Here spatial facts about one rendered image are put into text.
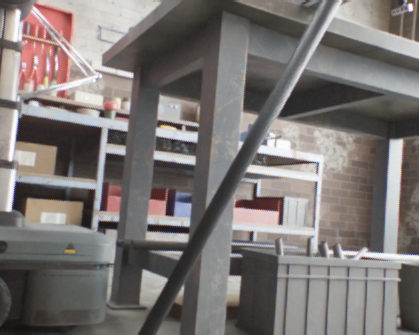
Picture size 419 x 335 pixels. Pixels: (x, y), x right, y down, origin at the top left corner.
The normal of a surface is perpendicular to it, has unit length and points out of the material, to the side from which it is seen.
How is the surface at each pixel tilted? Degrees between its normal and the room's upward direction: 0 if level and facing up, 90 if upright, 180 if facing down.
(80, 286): 90
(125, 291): 90
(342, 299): 90
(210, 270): 90
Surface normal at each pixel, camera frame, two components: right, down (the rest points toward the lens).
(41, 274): -0.12, -0.09
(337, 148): 0.47, -0.03
